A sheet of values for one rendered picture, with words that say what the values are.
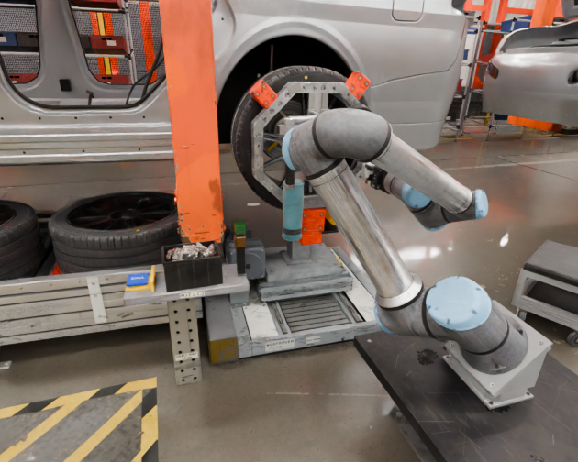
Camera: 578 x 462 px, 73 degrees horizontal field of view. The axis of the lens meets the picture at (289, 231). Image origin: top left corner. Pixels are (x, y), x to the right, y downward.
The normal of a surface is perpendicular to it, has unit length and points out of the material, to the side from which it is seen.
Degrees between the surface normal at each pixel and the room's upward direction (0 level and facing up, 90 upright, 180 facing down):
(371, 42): 90
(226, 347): 90
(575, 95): 91
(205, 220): 90
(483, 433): 0
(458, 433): 0
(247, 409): 0
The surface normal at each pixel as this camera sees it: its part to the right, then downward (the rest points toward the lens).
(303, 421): 0.02, -0.92
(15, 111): 0.25, 0.41
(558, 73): -0.92, 0.04
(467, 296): -0.60, -0.60
